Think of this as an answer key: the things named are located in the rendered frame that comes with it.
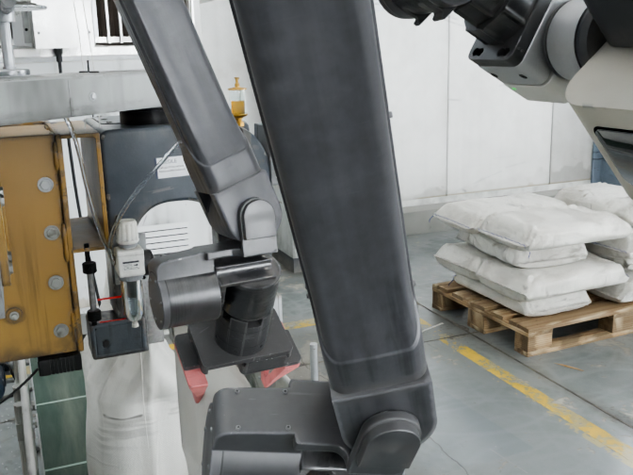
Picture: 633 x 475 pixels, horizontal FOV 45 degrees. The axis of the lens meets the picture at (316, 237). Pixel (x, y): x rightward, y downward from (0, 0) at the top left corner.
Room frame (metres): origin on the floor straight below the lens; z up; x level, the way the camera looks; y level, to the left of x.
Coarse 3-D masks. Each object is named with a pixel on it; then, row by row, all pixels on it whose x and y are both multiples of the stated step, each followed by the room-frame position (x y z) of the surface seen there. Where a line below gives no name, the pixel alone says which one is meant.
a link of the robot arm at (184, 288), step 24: (240, 216) 0.71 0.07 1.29; (264, 216) 0.71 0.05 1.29; (240, 240) 0.71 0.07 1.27; (264, 240) 0.72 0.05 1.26; (168, 264) 0.70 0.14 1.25; (192, 264) 0.71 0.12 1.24; (168, 288) 0.69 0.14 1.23; (192, 288) 0.70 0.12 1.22; (216, 288) 0.70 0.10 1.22; (168, 312) 0.68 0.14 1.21; (192, 312) 0.69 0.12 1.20; (216, 312) 0.71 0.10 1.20
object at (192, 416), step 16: (176, 352) 1.01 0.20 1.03; (176, 368) 1.02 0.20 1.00; (224, 368) 0.88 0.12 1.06; (208, 384) 0.93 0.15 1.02; (224, 384) 0.88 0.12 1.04; (240, 384) 0.83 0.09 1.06; (192, 400) 0.98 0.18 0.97; (208, 400) 0.76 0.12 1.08; (192, 416) 0.98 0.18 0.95; (192, 432) 0.99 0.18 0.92; (192, 448) 0.99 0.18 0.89; (192, 464) 0.99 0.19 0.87
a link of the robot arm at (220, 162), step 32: (128, 0) 0.71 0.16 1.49; (160, 0) 0.72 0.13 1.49; (128, 32) 0.74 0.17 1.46; (160, 32) 0.72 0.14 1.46; (192, 32) 0.73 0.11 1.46; (160, 64) 0.71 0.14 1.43; (192, 64) 0.73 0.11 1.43; (160, 96) 0.73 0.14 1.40; (192, 96) 0.72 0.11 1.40; (224, 96) 0.74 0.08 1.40; (192, 128) 0.72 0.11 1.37; (224, 128) 0.73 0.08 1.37; (192, 160) 0.73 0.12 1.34; (224, 160) 0.72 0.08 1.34; (256, 160) 0.74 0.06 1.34; (224, 192) 0.71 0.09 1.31; (256, 192) 0.73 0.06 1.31; (224, 224) 0.72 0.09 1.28
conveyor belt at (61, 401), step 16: (32, 368) 2.49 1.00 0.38; (48, 384) 2.36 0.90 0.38; (64, 384) 2.35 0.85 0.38; (80, 384) 2.35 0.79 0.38; (48, 400) 2.23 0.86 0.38; (64, 400) 2.23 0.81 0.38; (80, 400) 2.23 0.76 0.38; (48, 416) 2.12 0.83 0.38; (64, 416) 2.12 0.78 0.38; (80, 416) 2.12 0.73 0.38; (48, 432) 2.02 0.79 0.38; (64, 432) 2.02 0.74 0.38; (80, 432) 2.02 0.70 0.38; (48, 448) 1.93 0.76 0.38; (64, 448) 1.93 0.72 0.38; (80, 448) 1.93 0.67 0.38; (48, 464) 1.84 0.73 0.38; (64, 464) 1.84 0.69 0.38; (80, 464) 1.84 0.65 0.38
